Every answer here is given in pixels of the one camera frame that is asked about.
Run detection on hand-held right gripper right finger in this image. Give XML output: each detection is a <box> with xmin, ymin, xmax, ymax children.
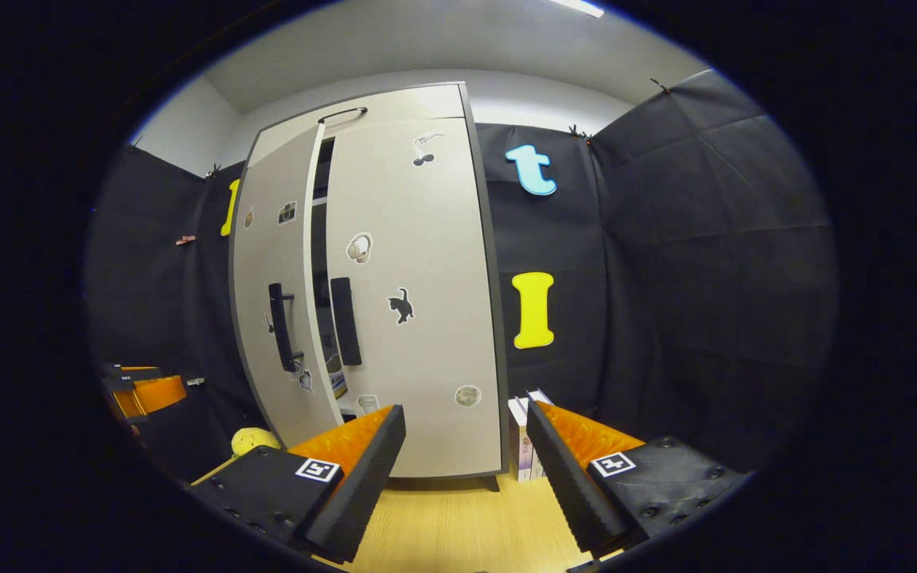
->
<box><xmin>526</xmin><ymin>400</ymin><xmax>750</xmax><ymax>555</ymax></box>

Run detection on black door handle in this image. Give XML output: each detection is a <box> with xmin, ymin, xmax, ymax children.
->
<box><xmin>268</xmin><ymin>283</ymin><xmax>306</xmax><ymax>373</ymax></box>

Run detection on white cabinet drawer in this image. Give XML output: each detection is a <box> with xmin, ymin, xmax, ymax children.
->
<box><xmin>256</xmin><ymin>84</ymin><xmax>467</xmax><ymax>164</ymax></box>

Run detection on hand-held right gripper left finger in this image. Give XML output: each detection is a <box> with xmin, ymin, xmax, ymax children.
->
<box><xmin>188</xmin><ymin>404</ymin><xmax>408</xmax><ymax>563</ymax></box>

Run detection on grey white shoe cabinet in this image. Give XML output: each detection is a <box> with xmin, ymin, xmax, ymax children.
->
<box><xmin>228</xmin><ymin>82</ymin><xmax>509</xmax><ymax>492</ymax></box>

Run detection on yellow plush toy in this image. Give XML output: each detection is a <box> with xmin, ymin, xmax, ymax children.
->
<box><xmin>231</xmin><ymin>427</ymin><xmax>282</xmax><ymax>458</ymax></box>

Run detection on row of books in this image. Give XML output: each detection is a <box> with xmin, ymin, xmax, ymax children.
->
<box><xmin>508</xmin><ymin>388</ymin><xmax>556</xmax><ymax>482</ymax></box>

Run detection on white shoe cabinet door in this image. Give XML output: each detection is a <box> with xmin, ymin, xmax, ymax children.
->
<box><xmin>232</xmin><ymin>123</ymin><xmax>344</xmax><ymax>448</ymax></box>
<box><xmin>323</xmin><ymin>118</ymin><xmax>503</xmax><ymax>478</ymax></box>

